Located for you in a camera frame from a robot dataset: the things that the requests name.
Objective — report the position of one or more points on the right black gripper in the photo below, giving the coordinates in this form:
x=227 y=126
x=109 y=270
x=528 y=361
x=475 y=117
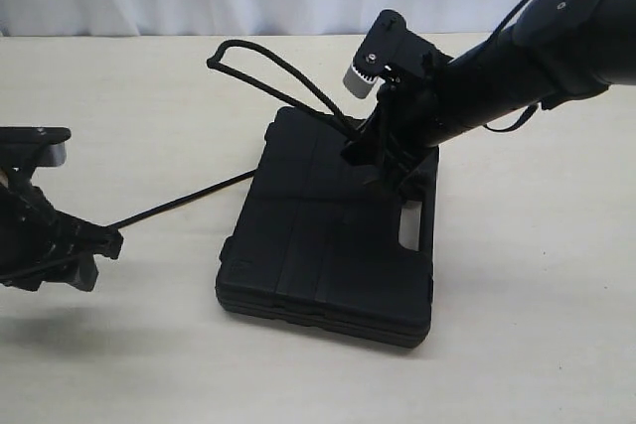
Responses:
x=394 y=140

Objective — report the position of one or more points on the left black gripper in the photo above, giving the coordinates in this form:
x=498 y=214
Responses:
x=41 y=244

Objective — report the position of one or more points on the black plastic carry case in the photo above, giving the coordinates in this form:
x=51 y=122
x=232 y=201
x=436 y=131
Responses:
x=316 y=246

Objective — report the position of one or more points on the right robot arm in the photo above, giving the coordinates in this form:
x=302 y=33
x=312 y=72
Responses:
x=558 y=51

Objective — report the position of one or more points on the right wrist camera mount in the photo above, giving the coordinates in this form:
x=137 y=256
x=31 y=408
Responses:
x=389 y=51

